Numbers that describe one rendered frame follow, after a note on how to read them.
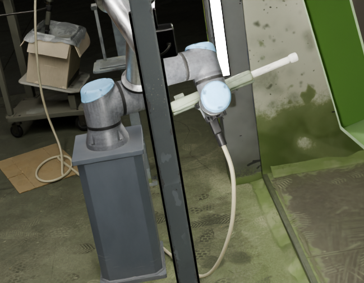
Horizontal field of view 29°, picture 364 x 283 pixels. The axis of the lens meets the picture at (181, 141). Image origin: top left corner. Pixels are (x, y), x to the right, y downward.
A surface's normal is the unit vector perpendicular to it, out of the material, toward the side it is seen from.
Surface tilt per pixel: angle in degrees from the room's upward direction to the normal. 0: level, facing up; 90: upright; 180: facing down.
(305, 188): 0
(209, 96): 69
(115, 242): 90
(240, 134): 90
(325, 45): 90
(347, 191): 0
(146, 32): 90
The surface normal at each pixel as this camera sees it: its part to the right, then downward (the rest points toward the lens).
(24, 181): -0.15, -0.91
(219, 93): 0.06, 0.03
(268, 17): 0.08, 0.37
